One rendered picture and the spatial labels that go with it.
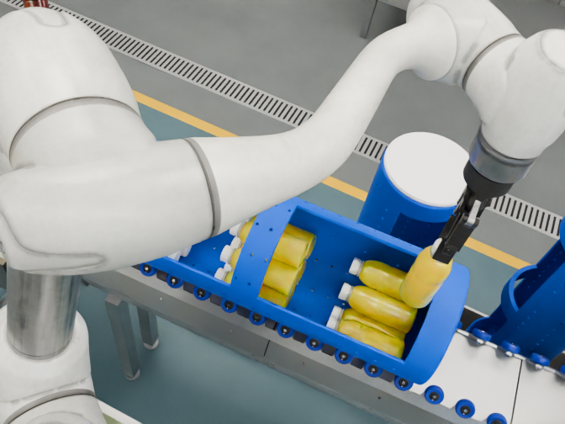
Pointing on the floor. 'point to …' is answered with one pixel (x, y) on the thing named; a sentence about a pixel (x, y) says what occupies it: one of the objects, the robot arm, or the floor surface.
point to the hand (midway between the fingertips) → (449, 240)
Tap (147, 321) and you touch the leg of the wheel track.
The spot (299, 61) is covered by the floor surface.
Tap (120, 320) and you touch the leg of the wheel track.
